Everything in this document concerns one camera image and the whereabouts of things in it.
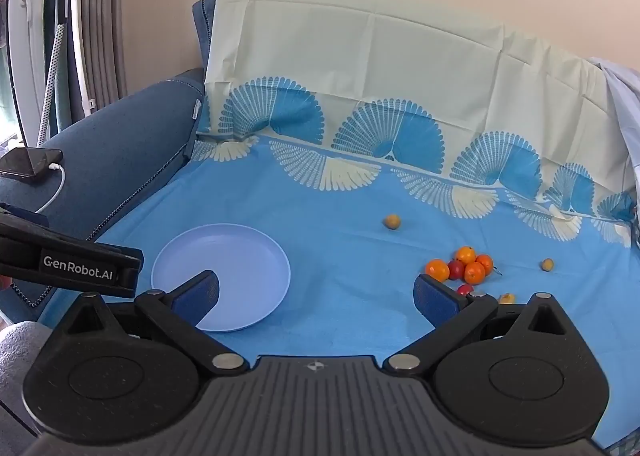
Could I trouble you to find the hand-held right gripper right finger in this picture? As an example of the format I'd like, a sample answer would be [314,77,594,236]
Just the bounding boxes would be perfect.
[382,273,568,377]

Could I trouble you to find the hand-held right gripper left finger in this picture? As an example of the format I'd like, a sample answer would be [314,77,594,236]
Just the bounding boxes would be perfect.
[65,270,250,379]

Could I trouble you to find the light purple round plate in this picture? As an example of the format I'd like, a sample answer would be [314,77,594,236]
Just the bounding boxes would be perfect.
[151,223,292,333]

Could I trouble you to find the blue fan-print bedsheet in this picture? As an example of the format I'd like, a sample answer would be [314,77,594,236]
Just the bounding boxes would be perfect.
[37,0,640,452]

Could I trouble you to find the black smartphone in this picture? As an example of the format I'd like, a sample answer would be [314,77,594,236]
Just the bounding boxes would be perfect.
[0,147,64,182]

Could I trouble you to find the blue fabric sofa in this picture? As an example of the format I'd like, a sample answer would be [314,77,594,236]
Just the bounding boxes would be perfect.
[0,0,221,324]

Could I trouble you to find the white steamer pole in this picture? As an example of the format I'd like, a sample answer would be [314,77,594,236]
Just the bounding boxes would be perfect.
[70,0,96,117]

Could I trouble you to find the pale blue cloth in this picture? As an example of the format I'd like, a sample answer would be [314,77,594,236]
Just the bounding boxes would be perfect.
[587,56,640,247]

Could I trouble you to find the white charging cable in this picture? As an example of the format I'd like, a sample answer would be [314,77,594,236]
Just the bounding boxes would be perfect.
[35,163,67,214]

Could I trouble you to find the woven steamer hose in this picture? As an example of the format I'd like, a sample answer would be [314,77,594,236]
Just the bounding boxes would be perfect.
[37,24,66,147]

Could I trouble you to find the white window frame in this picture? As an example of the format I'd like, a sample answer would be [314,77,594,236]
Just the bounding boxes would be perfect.
[7,0,51,137]

